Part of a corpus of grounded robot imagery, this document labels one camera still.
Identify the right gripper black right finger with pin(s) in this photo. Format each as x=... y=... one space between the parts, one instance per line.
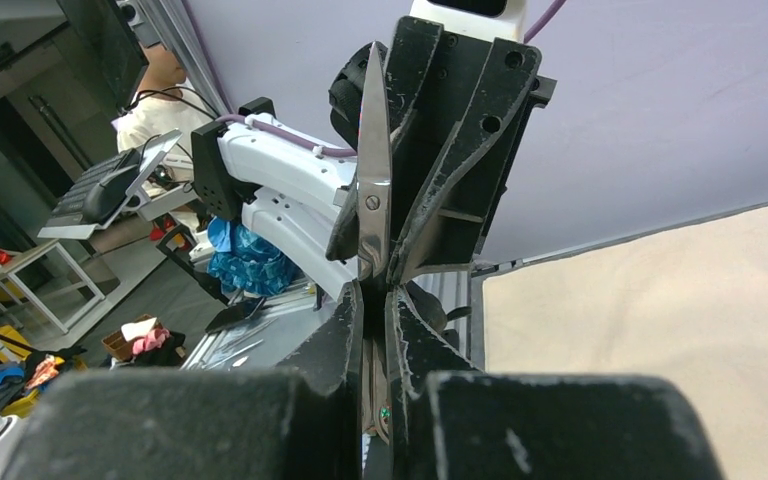
x=451 y=420

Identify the person in white shirt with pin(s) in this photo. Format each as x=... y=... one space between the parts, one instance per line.
x=165 y=101

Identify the beige cloth wrap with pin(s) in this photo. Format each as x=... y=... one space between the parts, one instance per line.
x=689 y=305

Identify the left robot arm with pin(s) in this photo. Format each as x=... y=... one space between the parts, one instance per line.
x=298 y=195

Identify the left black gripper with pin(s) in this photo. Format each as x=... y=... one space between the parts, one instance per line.
x=454 y=136

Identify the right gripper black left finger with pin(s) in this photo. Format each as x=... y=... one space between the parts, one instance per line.
x=297 y=420

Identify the white side table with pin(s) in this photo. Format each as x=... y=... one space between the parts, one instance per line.
x=46 y=292

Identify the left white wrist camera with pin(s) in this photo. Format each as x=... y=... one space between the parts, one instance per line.
x=508 y=24

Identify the blue crumpled cloth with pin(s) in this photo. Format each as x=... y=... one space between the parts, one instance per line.
x=243 y=260

